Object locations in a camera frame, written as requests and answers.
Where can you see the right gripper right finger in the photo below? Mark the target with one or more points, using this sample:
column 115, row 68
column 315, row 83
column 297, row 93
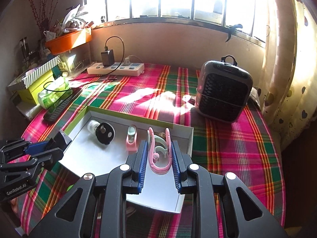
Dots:
column 242, row 213

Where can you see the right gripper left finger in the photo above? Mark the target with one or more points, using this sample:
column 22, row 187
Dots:
column 75, row 214

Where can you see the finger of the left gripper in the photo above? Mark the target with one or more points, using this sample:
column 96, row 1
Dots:
column 28, row 168
column 13, row 149

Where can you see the pink clip with green pad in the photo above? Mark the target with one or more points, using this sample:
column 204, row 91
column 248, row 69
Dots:
column 131, row 139

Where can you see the black round disc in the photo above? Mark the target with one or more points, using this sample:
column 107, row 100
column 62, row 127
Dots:
column 105, row 133

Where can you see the white tape roll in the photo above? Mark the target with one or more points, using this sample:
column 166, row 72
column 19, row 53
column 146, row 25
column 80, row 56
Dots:
column 92, row 126

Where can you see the brown walnut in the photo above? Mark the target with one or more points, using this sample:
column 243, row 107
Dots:
column 162, row 135

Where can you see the green white shallow box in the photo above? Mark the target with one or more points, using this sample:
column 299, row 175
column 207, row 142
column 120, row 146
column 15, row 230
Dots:
column 86, row 154

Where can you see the black tablet phone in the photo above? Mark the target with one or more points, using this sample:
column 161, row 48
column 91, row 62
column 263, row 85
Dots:
column 57, row 109

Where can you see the yellow green box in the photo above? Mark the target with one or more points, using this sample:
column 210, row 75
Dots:
column 32, row 87

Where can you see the striped white box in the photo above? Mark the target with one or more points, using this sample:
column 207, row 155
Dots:
column 34, row 74

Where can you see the plaid pink green bedsheet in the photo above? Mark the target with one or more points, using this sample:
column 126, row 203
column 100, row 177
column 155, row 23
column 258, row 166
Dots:
column 244, row 147

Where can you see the green tissue pack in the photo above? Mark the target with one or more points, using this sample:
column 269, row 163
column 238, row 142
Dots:
column 52, row 91

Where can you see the grey portable space heater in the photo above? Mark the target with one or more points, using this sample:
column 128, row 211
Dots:
column 223, row 89

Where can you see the orange tray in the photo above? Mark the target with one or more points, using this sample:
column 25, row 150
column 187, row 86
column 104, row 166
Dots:
column 69, row 41

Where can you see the white power strip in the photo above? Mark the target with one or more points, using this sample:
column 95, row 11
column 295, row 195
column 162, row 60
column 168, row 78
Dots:
column 132, row 69

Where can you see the black charger adapter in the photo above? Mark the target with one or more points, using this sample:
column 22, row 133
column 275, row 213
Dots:
column 108, row 58

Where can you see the heart pattern curtain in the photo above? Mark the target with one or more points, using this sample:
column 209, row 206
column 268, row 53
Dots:
column 287, row 87

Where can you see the red flower branches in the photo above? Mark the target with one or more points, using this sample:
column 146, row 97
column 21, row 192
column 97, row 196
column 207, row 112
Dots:
column 43, row 12

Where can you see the window latch handle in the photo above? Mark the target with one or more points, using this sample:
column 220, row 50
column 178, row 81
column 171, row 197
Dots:
column 232, row 29

